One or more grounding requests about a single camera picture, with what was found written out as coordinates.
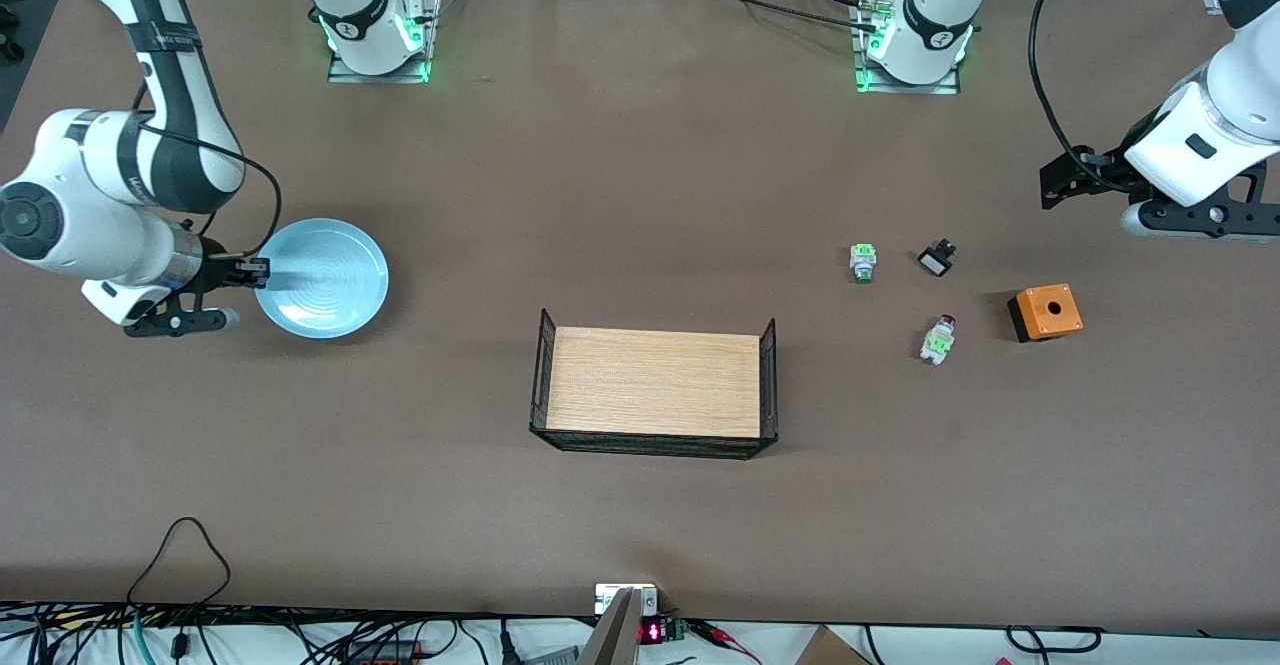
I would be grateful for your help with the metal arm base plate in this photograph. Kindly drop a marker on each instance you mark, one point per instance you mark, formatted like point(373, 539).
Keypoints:
point(940, 88)
point(428, 15)

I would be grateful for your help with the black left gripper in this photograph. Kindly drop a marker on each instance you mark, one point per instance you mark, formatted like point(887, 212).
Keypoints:
point(1098, 172)

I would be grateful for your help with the grey metal bar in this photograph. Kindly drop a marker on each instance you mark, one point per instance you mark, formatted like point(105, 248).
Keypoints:
point(610, 640)

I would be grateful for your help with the black square white-faced button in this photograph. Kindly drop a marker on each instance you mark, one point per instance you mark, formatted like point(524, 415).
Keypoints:
point(936, 260)

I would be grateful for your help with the light blue plate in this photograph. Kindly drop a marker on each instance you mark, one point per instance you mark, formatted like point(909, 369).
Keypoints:
point(330, 280)

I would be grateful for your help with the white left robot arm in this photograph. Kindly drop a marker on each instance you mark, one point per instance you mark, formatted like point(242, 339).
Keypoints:
point(1225, 95)

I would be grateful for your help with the red digit display board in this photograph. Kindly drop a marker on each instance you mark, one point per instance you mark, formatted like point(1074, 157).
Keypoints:
point(652, 633)

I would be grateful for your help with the green push button switch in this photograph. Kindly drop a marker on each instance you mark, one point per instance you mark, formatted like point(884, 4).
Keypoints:
point(863, 262)

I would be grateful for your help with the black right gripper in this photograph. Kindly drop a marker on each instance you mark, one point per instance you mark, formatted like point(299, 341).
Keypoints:
point(214, 270)

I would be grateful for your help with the red push button switch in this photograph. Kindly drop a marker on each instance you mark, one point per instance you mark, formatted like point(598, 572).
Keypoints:
point(938, 338)

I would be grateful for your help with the brown cardboard piece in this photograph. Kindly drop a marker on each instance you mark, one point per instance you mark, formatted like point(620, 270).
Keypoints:
point(825, 650)

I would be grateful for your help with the orange button enclosure box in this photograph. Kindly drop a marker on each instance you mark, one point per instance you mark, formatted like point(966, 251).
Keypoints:
point(1046, 312)

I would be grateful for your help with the red clip lead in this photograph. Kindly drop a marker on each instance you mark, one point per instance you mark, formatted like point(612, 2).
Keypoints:
point(715, 631)

